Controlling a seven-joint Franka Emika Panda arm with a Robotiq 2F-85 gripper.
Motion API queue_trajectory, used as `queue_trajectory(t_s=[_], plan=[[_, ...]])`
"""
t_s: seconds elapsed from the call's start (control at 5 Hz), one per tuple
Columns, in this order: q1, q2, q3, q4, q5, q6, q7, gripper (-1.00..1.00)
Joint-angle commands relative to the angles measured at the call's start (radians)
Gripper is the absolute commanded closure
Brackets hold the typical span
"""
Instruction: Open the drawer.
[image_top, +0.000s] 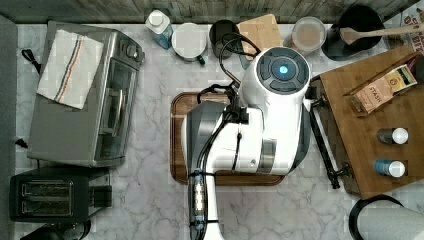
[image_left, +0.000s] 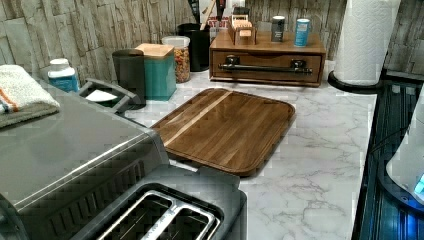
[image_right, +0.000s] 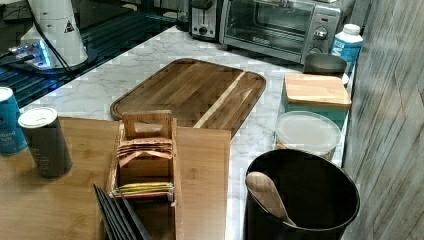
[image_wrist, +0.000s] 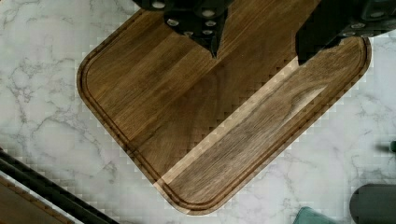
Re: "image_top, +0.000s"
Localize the Stash tea box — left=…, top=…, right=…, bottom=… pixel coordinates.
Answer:
left=344, top=64, right=418, bottom=116

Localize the bamboo drawer cabinet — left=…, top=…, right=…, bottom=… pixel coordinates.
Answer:
left=315, top=46, right=424, bottom=199

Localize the dark wooden cutting board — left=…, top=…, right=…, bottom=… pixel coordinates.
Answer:
left=170, top=92, right=284, bottom=186

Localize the printed snack bag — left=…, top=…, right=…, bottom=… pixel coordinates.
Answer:
left=383, top=2, right=424, bottom=52

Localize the black spice bottle white cap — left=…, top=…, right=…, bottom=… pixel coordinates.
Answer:
left=376, top=128, right=409, bottom=145

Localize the clear blue water bottle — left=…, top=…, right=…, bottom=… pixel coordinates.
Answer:
left=146, top=10, right=173, bottom=49

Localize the white lidded mug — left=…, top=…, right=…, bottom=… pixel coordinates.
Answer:
left=171, top=23, right=207, bottom=65

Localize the paper towel roll holder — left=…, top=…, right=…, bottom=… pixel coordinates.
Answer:
left=348, top=195, right=424, bottom=240

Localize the silver toaster oven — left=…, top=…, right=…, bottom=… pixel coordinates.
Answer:
left=27, top=21, right=145, bottom=167

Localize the blue spice bottle white cap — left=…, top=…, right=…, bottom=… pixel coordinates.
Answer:
left=374, top=159, right=406, bottom=178

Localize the black two-slot toaster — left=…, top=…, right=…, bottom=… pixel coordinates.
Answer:
left=9, top=166, right=112, bottom=223

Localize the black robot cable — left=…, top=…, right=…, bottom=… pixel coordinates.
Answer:
left=187, top=32, right=262, bottom=232

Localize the black cylindrical cup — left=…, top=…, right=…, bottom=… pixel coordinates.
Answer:
left=209, top=19, right=241, bottom=59

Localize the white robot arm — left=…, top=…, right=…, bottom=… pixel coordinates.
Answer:
left=181, top=46, right=311, bottom=240

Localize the clear lidded glass jar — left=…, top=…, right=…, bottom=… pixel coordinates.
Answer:
left=284, top=16, right=326, bottom=55

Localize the wooden spoon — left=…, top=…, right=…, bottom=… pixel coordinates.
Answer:
left=339, top=23, right=424, bottom=45

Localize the light wooden cutting board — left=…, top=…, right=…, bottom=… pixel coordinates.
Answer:
left=237, top=14, right=283, bottom=50

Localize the black utensil pot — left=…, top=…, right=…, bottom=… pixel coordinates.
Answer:
left=321, top=5, right=384, bottom=61

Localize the striped white dish towel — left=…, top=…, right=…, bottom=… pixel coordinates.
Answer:
left=37, top=30, right=104, bottom=109

